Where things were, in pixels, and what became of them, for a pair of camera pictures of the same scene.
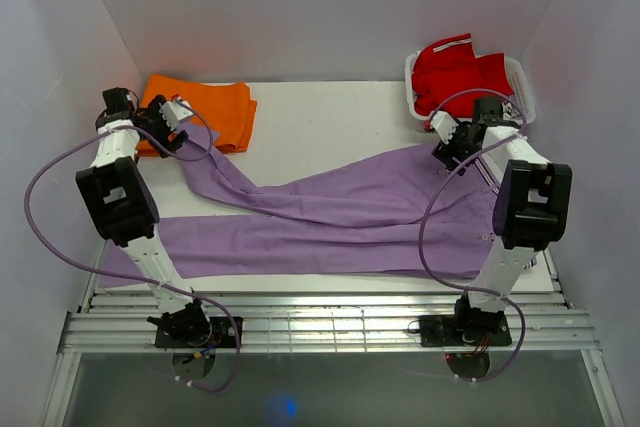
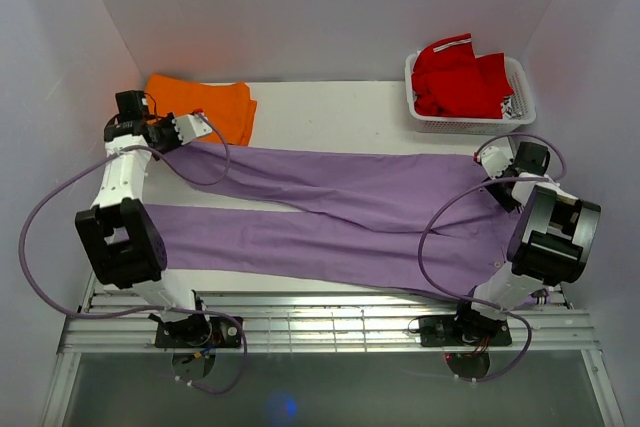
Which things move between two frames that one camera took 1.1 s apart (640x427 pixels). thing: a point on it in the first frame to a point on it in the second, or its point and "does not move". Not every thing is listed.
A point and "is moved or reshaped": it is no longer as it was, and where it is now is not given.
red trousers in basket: (448, 76) does not move
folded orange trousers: (226, 109) does not move
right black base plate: (441, 331) does not move
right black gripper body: (458, 147) to (501, 197)
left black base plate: (226, 332) does not move
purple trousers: (399, 213) is moved or reshaped
